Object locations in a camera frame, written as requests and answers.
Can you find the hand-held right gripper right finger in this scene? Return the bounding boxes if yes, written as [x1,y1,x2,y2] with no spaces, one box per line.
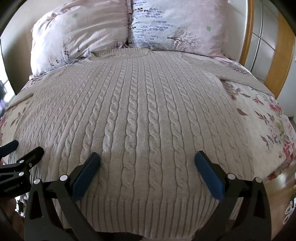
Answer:
[194,150,272,241]

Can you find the white tree-print pillow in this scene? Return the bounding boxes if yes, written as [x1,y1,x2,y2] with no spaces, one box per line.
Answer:
[127,0,234,59]

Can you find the window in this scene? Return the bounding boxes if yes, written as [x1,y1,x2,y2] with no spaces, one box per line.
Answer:
[0,75,15,113]

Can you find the floral bed sheet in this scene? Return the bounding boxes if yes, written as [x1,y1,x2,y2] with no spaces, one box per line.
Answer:
[0,54,296,188]

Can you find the wooden headboard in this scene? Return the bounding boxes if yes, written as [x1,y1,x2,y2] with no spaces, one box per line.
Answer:
[239,0,255,67]

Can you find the beige cable-knit sweater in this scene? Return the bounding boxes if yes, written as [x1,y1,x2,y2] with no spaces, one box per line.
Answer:
[5,47,275,234]

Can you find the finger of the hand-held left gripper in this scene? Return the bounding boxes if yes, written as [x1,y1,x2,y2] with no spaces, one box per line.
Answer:
[0,146,45,178]
[0,140,19,158]

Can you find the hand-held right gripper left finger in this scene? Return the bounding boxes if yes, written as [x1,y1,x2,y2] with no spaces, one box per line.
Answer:
[24,152,104,241]

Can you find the pink floral pillow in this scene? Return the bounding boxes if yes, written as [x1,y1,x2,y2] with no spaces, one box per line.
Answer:
[30,0,130,78]

